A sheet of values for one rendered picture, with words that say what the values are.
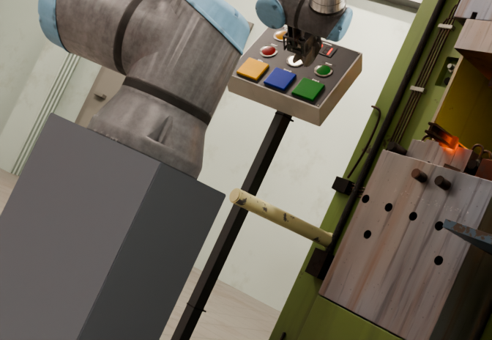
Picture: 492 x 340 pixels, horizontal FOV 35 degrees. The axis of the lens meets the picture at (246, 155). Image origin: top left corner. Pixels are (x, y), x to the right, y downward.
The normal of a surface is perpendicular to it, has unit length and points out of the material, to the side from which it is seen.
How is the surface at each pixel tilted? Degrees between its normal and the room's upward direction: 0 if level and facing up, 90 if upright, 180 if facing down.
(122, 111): 70
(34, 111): 90
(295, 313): 90
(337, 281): 90
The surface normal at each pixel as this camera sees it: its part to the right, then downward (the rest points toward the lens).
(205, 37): 0.29, 0.06
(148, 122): 0.15, -0.38
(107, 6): -0.26, -0.23
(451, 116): 0.61, 0.22
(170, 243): 0.82, 0.34
